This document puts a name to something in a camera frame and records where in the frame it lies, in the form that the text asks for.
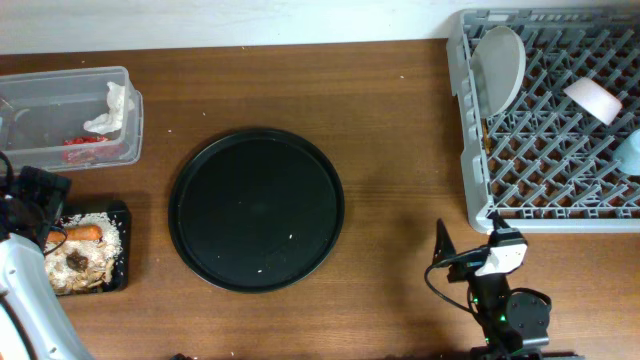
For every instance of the orange carrot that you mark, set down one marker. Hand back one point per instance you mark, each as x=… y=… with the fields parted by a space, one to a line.
x=80 y=233

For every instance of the light blue cup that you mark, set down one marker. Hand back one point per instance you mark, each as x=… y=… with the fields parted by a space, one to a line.
x=627 y=155

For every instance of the white tissue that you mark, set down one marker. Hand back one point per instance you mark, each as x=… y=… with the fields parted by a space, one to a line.
x=119 y=104

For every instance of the round black serving tray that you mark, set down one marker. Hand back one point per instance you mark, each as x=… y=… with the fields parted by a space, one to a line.
x=256 y=211

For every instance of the grey dishwasher rack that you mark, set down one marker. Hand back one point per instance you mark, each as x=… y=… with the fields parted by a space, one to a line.
x=551 y=167

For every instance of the white dinner plate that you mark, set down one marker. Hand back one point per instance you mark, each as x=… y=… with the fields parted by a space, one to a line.
x=498 y=63

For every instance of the white small bowl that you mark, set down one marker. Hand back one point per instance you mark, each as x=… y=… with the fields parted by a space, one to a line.
x=595 y=99

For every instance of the brown food scrap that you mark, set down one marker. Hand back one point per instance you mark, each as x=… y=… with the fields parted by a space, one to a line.
x=77 y=262

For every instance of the clear plastic waste bin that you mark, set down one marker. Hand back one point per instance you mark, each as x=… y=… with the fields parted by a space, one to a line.
x=39 y=111

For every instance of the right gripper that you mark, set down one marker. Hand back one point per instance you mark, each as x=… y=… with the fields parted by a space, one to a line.
x=443 y=246

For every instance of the rice and shell leftovers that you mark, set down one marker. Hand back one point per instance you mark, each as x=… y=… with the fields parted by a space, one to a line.
x=104 y=255

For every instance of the wooden chopstick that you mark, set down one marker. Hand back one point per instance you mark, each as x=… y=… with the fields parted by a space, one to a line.
x=485 y=136

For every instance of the red snack wrapper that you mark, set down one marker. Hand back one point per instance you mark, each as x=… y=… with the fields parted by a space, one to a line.
x=86 y=149

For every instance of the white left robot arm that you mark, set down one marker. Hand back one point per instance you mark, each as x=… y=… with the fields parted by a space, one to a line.
x=33 y=322

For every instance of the black rectangular waste tray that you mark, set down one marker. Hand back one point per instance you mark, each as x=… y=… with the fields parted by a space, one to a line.
x=118 y=210

